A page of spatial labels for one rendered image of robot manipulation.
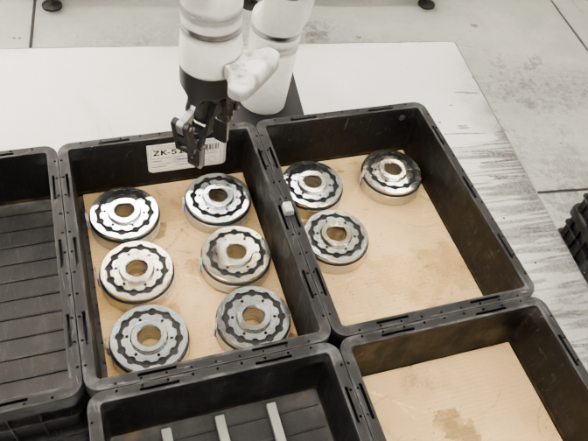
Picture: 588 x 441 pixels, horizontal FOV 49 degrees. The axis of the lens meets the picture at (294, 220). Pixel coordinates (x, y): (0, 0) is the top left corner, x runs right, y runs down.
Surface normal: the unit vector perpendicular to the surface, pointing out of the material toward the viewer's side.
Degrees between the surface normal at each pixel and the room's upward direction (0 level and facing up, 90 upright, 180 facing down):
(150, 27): 0
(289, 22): 92
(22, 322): 0
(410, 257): 0
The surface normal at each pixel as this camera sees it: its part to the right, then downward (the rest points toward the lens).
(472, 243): -0.95, 0.16
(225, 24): 0.49, 0.71
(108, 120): 0.11, -0.62
